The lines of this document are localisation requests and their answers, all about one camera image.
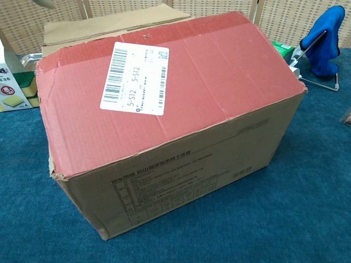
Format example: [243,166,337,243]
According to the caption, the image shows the rectangular steel tray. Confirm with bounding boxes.
[20,53,43,67]

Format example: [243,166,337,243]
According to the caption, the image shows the stack of white paper cups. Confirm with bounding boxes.
[287,64,302,81]

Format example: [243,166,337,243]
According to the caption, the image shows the green printed carton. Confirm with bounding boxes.
[273,39,296,58]

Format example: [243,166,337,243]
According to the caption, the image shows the large red-topped cardboard box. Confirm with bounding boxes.
[35,2,308,241]

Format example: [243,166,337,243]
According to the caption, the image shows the metal wire rack stand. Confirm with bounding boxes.
[287,30,341,91]

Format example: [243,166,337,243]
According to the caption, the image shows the clear pack of brown nuts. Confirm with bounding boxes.
[339,108,351,124]

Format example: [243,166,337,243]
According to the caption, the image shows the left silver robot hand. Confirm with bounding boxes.
[31,0,57,8]

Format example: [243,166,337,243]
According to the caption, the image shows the white plastic clip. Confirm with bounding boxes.
[290,45,304,65]

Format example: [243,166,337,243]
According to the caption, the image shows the woven bamboo folding screen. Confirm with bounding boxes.
[0,0,351,57]

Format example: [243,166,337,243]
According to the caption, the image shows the white green carton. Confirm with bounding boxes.
[0,45,41,113]

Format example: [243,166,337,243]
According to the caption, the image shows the blue cloth glove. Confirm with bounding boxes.
[299,4,346,77]

